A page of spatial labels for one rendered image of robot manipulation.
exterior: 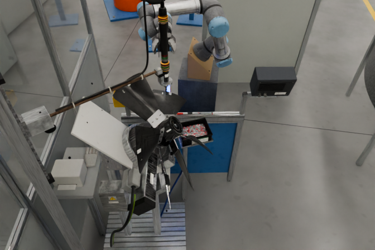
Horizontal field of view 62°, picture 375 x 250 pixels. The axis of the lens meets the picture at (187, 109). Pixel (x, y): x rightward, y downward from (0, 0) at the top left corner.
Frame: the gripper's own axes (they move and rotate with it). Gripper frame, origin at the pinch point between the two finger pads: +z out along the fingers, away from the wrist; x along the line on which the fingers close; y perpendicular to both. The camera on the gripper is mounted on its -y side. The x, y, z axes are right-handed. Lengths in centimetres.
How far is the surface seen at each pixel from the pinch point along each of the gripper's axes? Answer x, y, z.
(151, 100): 7.9, 32.6, -1.1
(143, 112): 11.9, 35.9, 4.9
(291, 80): -80, 43, -31
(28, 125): 52, 9, 39
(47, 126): 47, 13, 35
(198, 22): -44, 162, -333
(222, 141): -42, 111, -38
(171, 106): -2.3, 47.4, -11.9
